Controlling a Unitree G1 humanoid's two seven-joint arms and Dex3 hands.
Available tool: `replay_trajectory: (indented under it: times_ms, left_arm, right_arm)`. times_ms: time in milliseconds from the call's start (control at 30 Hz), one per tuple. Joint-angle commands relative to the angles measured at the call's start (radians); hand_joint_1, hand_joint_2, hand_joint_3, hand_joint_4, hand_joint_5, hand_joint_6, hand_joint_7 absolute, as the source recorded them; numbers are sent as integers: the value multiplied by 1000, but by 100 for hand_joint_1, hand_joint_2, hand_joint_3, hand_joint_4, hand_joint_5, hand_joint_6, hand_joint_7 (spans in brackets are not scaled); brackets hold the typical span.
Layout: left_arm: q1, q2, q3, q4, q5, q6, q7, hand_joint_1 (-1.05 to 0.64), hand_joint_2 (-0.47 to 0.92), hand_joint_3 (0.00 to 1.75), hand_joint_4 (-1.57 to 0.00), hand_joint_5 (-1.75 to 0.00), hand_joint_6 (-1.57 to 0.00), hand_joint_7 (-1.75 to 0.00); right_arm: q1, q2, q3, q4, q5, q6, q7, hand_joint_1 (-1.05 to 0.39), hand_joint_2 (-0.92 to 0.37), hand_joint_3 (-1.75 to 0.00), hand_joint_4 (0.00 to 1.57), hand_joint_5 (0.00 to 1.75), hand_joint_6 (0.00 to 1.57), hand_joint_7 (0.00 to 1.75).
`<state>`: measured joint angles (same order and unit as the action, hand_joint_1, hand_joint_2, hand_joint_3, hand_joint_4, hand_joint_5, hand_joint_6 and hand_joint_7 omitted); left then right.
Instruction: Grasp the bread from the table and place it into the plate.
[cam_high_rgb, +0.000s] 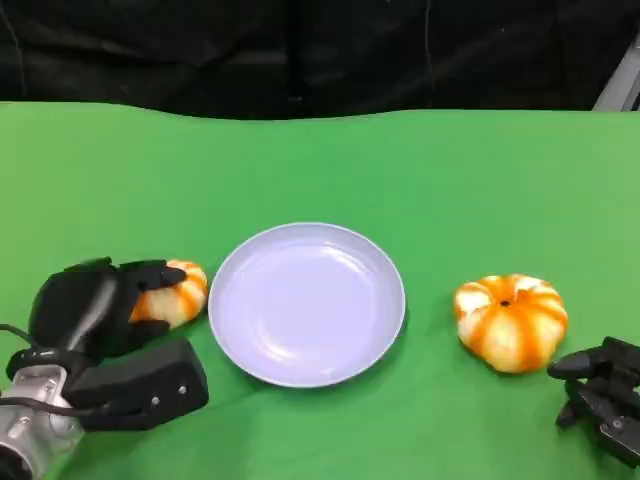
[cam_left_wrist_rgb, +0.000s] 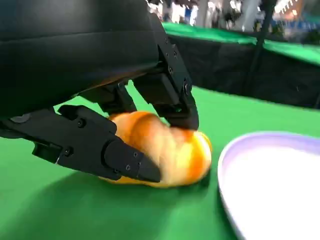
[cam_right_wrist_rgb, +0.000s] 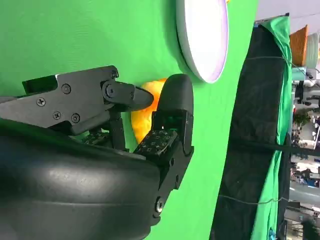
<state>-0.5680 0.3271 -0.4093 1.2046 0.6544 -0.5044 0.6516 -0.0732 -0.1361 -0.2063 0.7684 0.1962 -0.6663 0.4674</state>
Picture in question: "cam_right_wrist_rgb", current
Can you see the green hanging cloth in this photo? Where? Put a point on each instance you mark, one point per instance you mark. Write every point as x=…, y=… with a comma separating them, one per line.
x=280, y=32

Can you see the black backdrop curtain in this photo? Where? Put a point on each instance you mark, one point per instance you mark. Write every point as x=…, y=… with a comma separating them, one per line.
x=250, y=112

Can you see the orange white toy bread roll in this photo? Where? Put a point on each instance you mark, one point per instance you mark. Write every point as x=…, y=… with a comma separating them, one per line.
x=142, y=125

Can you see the white workshop machine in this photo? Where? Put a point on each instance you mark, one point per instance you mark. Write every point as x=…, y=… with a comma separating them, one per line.
x=303, y=85

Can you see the pale green roll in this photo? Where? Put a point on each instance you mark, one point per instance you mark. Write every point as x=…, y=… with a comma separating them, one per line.
x=313, y=50

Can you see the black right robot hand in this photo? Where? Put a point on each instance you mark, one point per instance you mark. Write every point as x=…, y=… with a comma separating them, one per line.
x=75, y=187

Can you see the orange mesh basket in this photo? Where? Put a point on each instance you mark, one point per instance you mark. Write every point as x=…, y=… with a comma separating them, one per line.
x=298, y=47

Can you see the green table cloth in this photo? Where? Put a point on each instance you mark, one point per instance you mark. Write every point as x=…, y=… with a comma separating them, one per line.
x=75, y=37

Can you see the lilac plate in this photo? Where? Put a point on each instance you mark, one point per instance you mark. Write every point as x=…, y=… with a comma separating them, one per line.
x=200, y=37

